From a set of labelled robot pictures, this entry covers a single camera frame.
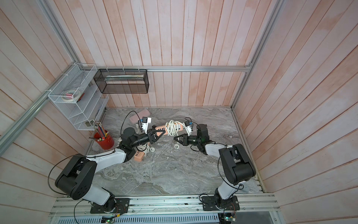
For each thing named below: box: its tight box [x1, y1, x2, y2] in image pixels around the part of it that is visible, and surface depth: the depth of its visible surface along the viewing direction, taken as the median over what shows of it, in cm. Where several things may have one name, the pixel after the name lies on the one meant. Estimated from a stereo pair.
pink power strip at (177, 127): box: [155, 123, 184, 137], surface depth 78 cm
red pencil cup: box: [94, 130, 115, 150], surface depth 92 cm
